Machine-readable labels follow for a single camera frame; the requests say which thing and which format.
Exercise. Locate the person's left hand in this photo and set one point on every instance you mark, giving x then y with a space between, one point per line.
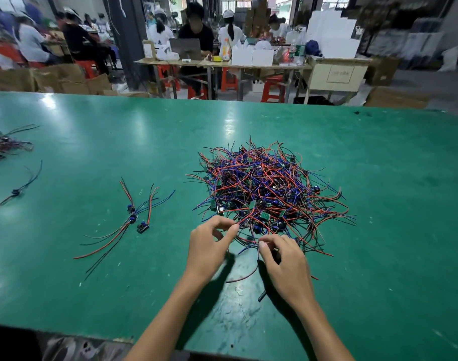
208 252

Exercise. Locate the long wooden work table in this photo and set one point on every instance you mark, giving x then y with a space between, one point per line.
221 65

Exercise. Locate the dark blue bag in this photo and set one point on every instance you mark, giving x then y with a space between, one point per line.
312 48

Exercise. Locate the flat cardboard sheet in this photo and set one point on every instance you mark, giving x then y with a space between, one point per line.
398 97

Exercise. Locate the row of cardboard boxes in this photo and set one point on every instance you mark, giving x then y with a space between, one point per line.
60 80

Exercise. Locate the brown cardboard box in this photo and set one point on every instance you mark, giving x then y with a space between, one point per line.
383 70

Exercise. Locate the grey laptop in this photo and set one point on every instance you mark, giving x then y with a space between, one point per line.
185 48

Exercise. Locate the person's right hand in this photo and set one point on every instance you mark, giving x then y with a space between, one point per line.
289 270

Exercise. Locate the cream cabinet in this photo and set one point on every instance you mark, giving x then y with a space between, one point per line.
336 75

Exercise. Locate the dark pillar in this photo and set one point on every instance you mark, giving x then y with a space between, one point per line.
127 41

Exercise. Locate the person's left forearm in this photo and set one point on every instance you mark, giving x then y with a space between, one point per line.
165 327

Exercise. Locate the red plastic stool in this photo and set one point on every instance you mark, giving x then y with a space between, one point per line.
272 90
229 80
88 68
167 73

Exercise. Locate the small black plastic piece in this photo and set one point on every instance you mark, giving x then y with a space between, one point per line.
262 295

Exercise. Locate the stack of white boxes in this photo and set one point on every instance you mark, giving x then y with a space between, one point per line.
333 33

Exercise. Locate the row of white containers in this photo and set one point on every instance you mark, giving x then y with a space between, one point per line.
251 56

